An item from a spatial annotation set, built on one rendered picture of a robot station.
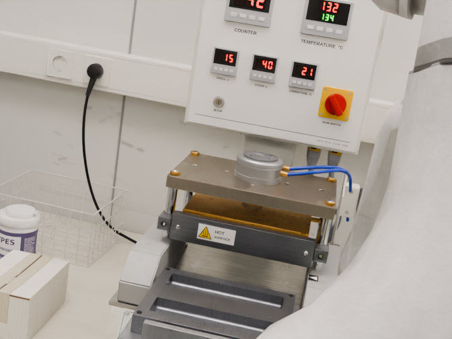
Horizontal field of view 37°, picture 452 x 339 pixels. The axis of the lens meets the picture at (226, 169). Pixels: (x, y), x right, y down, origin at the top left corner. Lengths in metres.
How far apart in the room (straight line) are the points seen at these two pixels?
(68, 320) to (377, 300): 1.08
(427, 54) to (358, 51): 0.86
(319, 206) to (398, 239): 0.72
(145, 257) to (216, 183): 0.16
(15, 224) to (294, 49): 0.66
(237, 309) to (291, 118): 0.44
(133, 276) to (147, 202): 0.78
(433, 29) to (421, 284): 0.13
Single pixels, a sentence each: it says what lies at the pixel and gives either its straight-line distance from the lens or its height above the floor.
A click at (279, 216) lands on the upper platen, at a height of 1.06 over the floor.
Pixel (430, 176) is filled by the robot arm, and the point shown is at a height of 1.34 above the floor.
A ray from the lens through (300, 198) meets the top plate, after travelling 1.08.
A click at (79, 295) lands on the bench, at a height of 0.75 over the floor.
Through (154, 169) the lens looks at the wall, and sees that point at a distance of 1.79.
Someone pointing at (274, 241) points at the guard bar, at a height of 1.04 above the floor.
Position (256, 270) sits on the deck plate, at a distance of 1.24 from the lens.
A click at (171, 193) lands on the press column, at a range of 1.10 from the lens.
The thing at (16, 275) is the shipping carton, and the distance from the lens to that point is 1.34.
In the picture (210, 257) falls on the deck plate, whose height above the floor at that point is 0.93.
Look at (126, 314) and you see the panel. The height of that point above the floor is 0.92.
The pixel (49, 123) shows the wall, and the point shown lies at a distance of 1.88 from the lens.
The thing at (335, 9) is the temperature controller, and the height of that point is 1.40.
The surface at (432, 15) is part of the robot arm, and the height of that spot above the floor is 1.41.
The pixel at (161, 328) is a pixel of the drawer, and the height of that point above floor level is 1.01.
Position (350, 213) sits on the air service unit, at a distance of 1.28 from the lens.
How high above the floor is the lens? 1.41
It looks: 15 degrees down
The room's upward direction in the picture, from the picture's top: 9 degrees clockwise
